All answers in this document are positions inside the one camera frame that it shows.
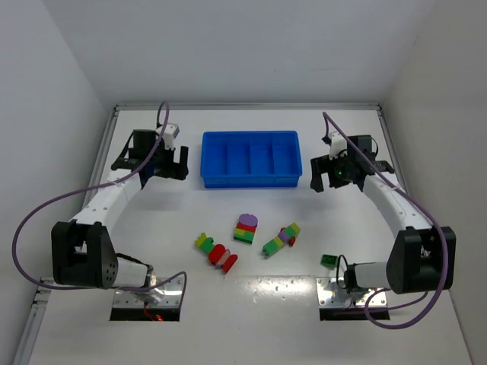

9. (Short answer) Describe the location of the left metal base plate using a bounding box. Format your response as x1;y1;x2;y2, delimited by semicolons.
112;273;186;309

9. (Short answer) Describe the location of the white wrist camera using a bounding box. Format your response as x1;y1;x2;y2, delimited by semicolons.
323;132;348;160
156;123;180;151

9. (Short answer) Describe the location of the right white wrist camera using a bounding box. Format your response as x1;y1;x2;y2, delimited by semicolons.
323;132;348;160

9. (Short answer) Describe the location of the blue compartment tray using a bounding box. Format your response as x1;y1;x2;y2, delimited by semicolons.
200;130;302;189

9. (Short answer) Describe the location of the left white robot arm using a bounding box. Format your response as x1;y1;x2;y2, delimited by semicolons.
51;123;189;289

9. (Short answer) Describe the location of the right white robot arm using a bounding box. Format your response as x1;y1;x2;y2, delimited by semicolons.
310;132;457;294

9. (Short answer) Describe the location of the green square lego tile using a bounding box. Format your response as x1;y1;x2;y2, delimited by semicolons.
320;254;339;268

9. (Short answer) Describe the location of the metal base plate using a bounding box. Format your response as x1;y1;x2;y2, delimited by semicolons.
315;277;378;309
112;273;186;309

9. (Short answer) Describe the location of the green yellow purple lego bar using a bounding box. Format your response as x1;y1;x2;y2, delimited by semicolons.
262;223;301;259

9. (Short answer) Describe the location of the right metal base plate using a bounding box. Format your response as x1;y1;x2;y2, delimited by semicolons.
315;277;378;309

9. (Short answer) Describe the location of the red yellow green lego stack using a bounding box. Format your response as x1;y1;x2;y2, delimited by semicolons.
233;223;256;244

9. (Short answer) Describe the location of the purple round lego brick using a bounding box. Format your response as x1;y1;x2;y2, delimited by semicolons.
239;213;258;227

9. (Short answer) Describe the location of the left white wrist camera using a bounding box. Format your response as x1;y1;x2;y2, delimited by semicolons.
156;123;180;151

